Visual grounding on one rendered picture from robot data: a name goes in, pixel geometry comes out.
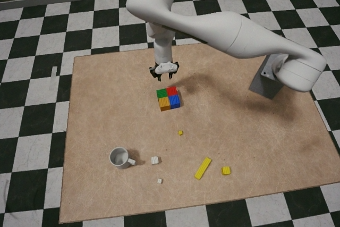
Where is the grey mug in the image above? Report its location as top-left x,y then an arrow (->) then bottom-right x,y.
109,147 -> 137,169

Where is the yellow flat bar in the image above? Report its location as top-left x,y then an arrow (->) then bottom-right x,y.
194,157 -> 211,180

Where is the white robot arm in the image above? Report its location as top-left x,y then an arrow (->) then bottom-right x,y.
126,0 -> 327,93

